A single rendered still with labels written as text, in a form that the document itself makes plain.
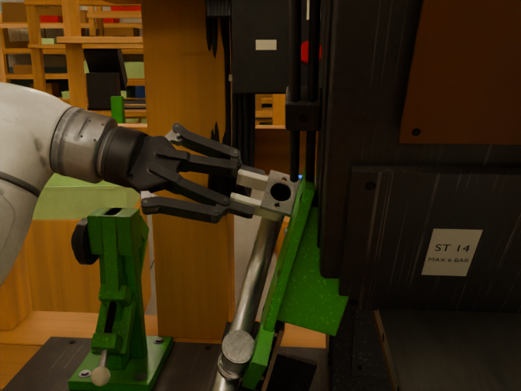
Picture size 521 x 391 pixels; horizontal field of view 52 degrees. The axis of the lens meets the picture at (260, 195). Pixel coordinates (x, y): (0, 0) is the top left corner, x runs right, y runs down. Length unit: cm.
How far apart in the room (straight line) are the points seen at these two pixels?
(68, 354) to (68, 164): 43
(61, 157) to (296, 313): 34
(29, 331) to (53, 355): 16
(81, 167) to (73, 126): 5
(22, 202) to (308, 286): 36
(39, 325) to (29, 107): 59
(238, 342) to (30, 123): 36
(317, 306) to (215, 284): 43
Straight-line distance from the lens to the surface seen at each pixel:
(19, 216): 71
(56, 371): 99
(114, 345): 86
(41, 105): 72
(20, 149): 70
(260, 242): 75
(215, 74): 92
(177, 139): 72
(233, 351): 62
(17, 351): 111
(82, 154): 69
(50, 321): 120
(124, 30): 775
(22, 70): 1075
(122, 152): 68
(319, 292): 60
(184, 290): 103
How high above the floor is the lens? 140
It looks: 14 degrees down
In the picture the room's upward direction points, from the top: straight up
